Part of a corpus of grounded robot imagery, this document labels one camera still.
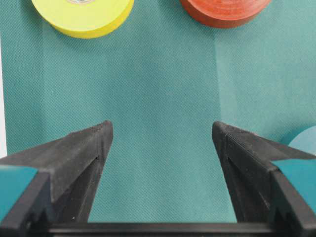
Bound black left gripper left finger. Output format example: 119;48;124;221
0;121;113;237

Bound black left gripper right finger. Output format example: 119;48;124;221
212;121;316;237

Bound green tape roll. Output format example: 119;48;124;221
288;125;316;156

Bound white plastic tray case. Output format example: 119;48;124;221
0;57;7;158

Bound yellow tape roll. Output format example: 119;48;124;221
32;0;134;39

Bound red tape roll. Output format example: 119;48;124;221
180;0;270;28

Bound green table cloth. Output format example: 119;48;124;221
0;0;316;222

